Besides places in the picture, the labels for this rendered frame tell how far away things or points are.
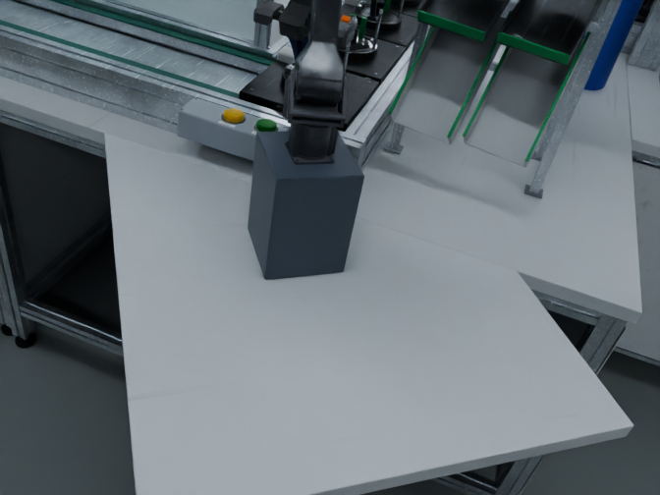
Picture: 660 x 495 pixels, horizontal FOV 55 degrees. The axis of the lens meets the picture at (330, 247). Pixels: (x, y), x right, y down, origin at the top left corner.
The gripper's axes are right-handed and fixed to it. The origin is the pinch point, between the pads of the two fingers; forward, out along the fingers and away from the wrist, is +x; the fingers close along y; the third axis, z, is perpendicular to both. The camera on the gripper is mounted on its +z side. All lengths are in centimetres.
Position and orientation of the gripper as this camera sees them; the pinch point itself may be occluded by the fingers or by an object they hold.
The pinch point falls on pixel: (301, 49)
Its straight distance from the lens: 129.7
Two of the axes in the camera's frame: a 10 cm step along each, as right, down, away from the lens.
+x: -1.5, 7.6, 6.3
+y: 9.3, 3.3, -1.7
